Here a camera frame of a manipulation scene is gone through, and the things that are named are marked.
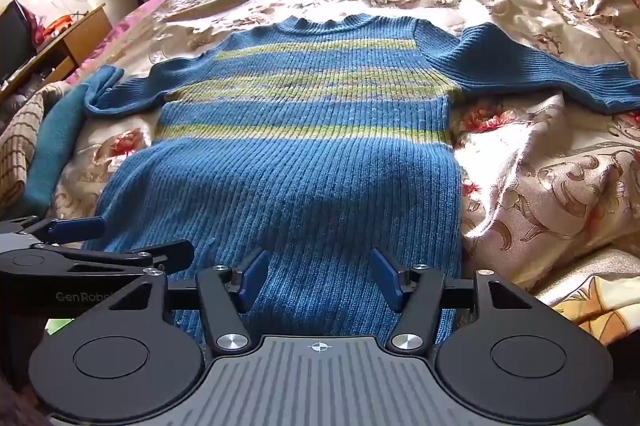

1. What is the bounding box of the wooden bedside cabinet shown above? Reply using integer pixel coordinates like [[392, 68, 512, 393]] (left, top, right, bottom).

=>
[[1, 3, 112, 103]]

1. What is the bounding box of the teal folded garment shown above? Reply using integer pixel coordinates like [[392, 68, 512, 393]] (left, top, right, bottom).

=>
[[22, 66, 125, 211]]

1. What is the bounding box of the blue striped knit sweater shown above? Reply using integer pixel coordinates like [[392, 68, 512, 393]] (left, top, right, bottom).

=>
[[84, 15, 639, 339]]

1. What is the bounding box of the beige checked cloth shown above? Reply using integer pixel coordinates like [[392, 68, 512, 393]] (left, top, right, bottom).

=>
[[0, 81, 72, 213]]

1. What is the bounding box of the cream fleece blanket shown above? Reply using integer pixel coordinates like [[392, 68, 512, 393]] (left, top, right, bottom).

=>
[[535, 247, 639, 346]]

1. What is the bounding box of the floral satin bedspread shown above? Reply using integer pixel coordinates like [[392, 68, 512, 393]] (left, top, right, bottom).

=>
[[75, 0, 639, 294]]

